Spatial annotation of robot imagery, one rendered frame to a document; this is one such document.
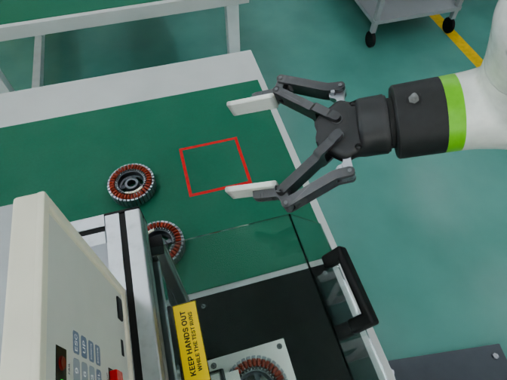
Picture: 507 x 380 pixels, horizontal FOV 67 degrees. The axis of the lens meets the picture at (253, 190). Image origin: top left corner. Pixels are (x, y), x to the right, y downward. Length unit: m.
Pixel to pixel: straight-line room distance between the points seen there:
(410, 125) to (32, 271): 0.39
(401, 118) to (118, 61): 2.32
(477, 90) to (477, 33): 2.65
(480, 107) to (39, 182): 0.96
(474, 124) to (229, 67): 0.92
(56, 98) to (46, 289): 1.07
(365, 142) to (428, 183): 1.59
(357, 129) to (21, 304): 0.40
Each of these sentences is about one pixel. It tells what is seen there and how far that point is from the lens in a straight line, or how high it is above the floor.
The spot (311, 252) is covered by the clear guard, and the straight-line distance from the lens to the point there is 0.55.
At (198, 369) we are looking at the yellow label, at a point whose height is 1.07.
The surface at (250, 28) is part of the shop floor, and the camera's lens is 2.81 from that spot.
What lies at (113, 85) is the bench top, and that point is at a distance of 1.29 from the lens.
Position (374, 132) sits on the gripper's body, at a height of 1.21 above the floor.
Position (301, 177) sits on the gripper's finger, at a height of 1.15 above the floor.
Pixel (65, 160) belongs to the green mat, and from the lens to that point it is 1.12.
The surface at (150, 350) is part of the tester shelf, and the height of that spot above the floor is 1.12.
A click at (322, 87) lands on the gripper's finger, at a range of 0.54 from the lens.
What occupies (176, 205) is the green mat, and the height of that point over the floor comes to 0.75.
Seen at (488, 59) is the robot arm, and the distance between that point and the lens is 0.46.
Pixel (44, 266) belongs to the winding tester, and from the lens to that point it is 0.28.
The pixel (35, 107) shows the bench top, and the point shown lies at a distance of 1.31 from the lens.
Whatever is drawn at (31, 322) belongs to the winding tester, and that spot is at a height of 1.32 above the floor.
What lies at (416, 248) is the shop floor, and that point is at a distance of 1.85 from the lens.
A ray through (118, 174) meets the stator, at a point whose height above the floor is 0.78.
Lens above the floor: 1.54
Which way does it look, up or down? 56 degrees down
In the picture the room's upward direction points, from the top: straight up
